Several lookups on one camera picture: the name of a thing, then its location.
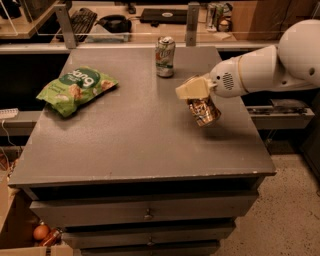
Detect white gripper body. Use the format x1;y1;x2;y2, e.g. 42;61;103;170
209;58;241;98

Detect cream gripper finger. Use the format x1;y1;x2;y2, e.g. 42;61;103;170
175;76;213;99
183;75;200;84

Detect orange soda can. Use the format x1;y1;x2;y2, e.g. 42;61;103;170
186;97;221;127

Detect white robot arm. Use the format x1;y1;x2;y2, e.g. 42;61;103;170
176;19;320;99

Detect green white soda can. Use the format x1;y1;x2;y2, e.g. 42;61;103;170
155;36;175;78

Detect cans on back desk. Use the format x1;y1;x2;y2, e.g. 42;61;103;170
206;2;233;32

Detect black laptop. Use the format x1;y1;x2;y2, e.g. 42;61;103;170
140;8;187;25

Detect black headphones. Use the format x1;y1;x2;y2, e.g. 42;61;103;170
96;15;132;33

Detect green snack bag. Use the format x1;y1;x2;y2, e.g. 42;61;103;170
37;66;118;117

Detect black keyboard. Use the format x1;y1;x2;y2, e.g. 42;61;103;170
56;7;97;42

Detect top drawer knob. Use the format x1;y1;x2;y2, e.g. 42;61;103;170
144;209;153;221

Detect drawer knob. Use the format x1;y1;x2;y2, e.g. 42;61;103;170
146;237;155;247
144;209;153;221

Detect white power strip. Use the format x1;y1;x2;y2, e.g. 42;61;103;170
0;108;19;120

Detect orange bottle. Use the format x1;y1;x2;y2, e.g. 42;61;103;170
39;228;62;247

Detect orange ball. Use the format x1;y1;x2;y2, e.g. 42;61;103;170
33;225;50;241

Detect cardboard box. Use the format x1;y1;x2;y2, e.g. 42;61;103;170
0;171;74;256

